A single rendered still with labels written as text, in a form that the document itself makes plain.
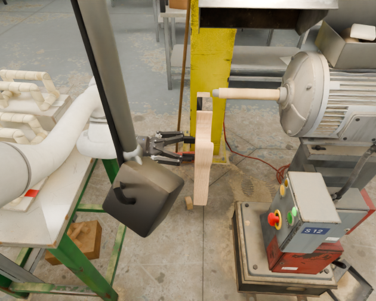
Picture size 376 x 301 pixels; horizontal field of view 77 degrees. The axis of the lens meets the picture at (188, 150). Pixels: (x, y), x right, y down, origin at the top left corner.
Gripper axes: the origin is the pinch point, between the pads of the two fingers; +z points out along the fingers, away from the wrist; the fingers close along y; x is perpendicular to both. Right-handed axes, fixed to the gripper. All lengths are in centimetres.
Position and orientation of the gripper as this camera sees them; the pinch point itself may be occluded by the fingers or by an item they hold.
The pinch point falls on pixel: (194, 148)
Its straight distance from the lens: 83.7
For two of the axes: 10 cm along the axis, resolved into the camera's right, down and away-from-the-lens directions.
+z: 10.0, 0.5, -0.3
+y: -0.6, 8.0, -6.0
